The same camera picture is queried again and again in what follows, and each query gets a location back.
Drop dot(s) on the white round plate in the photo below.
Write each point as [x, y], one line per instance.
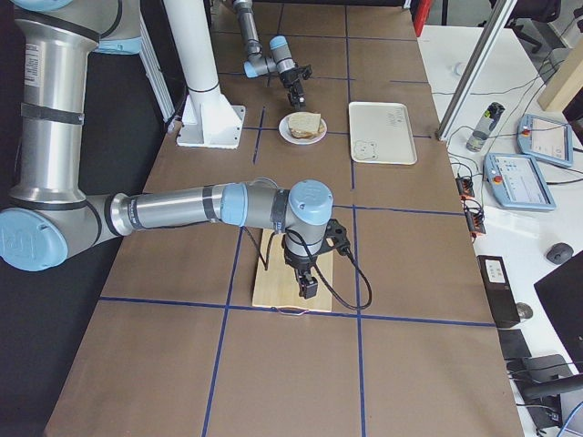
[285, 133]

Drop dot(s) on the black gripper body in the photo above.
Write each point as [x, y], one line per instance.
[299, 263]
[290, 81]

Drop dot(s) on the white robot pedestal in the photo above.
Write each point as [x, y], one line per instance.
[209, 119]

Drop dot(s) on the black monitor corner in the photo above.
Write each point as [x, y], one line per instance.
[560, 294]

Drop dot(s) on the teach pendant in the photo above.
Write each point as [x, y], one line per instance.
[517, 182]
[547, 140]

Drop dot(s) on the toast with fried egg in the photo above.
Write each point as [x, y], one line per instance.
[305, 129]

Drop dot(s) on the clear water bottle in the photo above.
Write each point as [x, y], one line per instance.
[485, 126]

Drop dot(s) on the black computer mouse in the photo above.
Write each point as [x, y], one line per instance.
[559, 253]

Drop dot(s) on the cream bear tray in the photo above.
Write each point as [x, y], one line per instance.
[381, 133]

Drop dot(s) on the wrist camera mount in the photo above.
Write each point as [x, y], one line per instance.
[335, 238]
[304, 72]

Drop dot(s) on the orange black power strip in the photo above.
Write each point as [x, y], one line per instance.
[473, 210]

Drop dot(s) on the far teach pendant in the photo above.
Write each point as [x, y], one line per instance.
[547, 140]

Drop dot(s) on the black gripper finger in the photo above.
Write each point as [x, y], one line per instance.
[298, 99]
[309, 287]

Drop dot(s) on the near teach pendant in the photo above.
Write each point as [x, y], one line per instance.
[517, 182]

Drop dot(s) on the wooden cutting board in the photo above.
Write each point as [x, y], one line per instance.
[277, 288]

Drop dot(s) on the aluminium frame post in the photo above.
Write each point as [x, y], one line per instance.
[486, 42]

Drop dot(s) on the black power box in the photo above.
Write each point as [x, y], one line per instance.
[498, 291]

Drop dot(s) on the bread slice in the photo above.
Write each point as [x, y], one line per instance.
[305, 116]

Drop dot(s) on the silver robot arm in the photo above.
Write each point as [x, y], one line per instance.
[280, 62]
[53, 220]

